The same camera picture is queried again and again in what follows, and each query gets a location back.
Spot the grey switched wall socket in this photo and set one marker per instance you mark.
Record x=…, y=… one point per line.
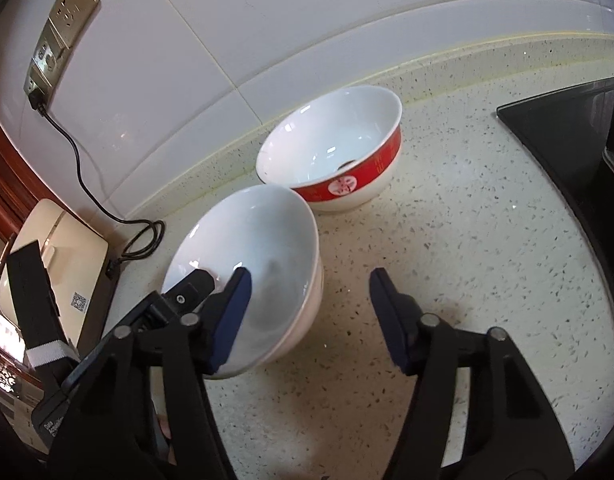
x=49, y=55

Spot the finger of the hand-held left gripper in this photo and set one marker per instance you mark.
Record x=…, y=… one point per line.
x=187, y=287

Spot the ornate glass door panel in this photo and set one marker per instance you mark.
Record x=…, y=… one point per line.
x=2, y=365

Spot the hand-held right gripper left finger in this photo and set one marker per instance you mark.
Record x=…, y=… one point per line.
x=232, y=315

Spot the red and white bowl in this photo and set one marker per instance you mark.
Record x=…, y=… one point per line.
x=327, y=130

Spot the cream electric rice cooker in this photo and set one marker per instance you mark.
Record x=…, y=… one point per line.
x=74, y=255

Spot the black glass stove top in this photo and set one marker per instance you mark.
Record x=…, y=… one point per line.
x=562, y=125

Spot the reddish wooden door frame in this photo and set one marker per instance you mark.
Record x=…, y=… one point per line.
x=4, y=170

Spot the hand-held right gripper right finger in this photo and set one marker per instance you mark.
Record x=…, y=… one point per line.
x=384, y=310

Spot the white switched wall socket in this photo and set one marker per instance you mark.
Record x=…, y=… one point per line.
x=74, y=0

